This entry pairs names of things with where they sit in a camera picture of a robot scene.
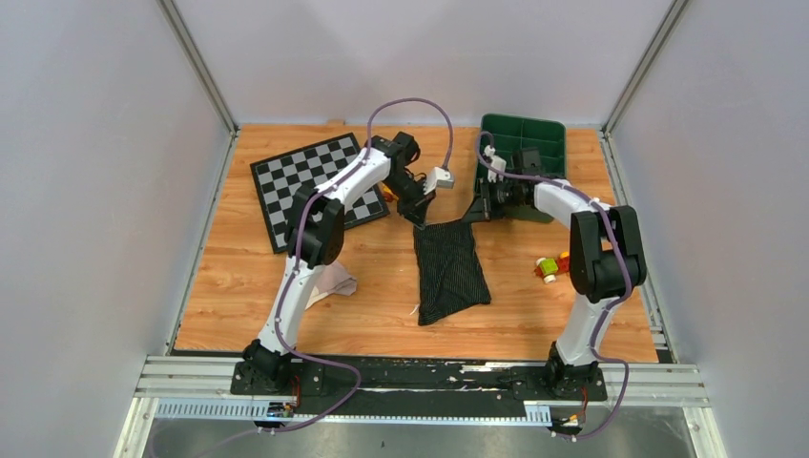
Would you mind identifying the yellow toy brick car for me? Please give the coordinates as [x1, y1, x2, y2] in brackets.
[381, 184, 399, 202]

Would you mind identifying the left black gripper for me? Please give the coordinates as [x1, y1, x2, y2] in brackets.
[383, 172, 437, 231]

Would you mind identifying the black white chessboard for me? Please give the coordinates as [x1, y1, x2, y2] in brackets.
[250, 133, 359, 254]

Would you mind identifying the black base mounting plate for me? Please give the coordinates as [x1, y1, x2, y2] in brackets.
[230, 355, 608, 402]

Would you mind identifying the red green toy car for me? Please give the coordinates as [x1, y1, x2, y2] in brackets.
[534, 252, 570, 284]

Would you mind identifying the aluminium corner post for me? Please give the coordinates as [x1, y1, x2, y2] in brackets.
[601, 0, 691, 135]
[156, 0, 239, 136]

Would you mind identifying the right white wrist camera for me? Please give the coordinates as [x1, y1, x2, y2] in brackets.
[484, 145, 508, 183]

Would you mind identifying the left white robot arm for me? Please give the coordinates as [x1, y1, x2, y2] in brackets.
[234, 132, 435, 394]

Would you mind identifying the right aluminium corner post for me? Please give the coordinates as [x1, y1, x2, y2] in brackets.
[601, 0, 691, 135]

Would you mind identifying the black pinstriped underwear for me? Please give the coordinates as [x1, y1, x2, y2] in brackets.
[413, 219, 491, 326]

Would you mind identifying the left aluminium corner post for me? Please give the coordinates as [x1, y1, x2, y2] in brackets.
[156, 0, 239, 136]

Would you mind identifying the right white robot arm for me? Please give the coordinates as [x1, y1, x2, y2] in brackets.
[463, 145, 647, 399]

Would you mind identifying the green compartment tray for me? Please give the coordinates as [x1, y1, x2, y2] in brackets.
[480, 113, 567, 178]

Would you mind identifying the purple cable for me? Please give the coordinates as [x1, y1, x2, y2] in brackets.
[208, 96, 456, 444]
[475, 131, 634, 442]

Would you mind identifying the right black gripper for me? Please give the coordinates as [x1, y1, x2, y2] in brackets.
[463, 177, 525, 224]

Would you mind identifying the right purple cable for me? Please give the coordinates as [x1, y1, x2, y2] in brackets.
[475, 131, 634, 442]

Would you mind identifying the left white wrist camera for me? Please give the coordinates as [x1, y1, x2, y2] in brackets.
[424, 167, 455, 195]

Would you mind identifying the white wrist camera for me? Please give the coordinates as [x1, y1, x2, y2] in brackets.
[424, 167, 455, 195]
[484, 145, 508, 183]

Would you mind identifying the pink underwear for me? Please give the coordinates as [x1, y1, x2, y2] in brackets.
[306, 261, 358, 309]

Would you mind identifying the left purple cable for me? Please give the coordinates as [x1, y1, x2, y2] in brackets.
[208, 96, 456, 444]

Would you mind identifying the aluminium front rail frame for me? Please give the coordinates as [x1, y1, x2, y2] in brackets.
[114, 356, 726, 457]

